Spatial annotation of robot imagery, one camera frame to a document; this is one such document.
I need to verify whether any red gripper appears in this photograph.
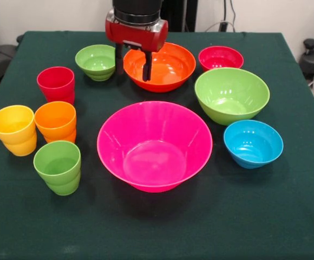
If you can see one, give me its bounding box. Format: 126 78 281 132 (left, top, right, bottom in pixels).
104 9 169 82

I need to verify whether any red cup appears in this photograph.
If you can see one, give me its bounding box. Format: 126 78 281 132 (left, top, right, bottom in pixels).
36 66 76 106

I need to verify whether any large pink bowl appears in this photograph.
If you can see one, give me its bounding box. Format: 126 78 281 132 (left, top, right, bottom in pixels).
96 101 213 193

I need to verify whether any orange cup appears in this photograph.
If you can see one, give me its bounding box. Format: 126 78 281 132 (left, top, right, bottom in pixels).
34 101 77 144

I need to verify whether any yellow cup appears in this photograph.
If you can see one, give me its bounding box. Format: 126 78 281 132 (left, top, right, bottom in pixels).
0 105 38 157

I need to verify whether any small green bowl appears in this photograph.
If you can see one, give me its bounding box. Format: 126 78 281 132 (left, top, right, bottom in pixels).
75 44 117 82

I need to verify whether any large orange bowl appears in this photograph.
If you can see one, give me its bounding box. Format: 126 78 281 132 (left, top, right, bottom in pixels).
122 42 197 93

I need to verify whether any small red bowl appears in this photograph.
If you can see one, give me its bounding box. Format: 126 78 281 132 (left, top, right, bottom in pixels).
198 45 245 72

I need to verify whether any large green bowl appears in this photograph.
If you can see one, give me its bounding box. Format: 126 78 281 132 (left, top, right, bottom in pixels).
194 67 271 126

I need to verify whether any green cup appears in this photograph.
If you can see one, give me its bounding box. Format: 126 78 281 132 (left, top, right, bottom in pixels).
33 140 82 197

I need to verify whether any black office chair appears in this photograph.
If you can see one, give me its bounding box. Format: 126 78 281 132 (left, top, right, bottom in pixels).
0 18 25 87

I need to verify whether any small blue bowl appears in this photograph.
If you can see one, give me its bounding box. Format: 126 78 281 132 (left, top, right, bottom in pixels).
223 119 284 170

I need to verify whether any dark green tablecloth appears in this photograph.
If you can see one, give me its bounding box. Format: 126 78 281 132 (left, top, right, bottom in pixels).
0 30 314 260

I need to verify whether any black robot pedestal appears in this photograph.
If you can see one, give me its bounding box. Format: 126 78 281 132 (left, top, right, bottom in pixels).
160 0 198 33

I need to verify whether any black wall cable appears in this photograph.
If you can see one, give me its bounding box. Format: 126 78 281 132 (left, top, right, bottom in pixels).
228 0 238 24

